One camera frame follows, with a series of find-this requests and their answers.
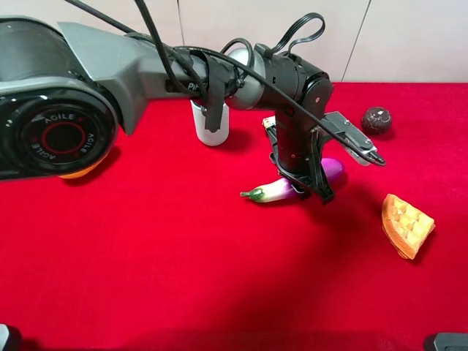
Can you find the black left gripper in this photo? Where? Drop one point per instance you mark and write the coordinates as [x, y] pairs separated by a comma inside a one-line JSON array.
[[297, 152]]

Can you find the purple toy eggplant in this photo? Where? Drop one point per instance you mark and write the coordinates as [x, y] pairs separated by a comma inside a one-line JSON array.
[[283, 189]]

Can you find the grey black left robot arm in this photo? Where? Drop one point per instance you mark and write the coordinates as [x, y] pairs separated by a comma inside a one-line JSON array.
[[67, 91]]

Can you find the dark object bottom right corner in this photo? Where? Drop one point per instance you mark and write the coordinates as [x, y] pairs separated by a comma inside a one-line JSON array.
[[446, 342]]

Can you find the dark object corner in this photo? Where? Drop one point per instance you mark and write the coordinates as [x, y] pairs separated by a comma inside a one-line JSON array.
[[446, 342], [10, 338]]

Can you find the dark object bottom left corner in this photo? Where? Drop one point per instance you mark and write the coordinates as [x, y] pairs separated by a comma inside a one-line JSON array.
[[10, 338]]

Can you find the small green candy box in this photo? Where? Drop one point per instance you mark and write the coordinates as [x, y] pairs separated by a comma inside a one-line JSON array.
[[269, 123]]

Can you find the dark brown round ball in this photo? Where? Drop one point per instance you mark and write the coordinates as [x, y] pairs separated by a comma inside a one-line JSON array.
[[376, 121]]

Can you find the orange toy waffle piece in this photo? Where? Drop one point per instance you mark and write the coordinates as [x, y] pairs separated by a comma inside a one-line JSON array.
[[406, 227]]

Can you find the red table cloth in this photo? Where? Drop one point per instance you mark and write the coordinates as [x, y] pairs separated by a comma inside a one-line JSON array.
[[156, 249]]

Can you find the yellow toy mango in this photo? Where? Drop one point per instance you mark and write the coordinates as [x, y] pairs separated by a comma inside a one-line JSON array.
[[80, 173]]

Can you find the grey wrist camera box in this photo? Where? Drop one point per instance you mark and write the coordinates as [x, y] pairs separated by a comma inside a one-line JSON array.
[[357, 144]]

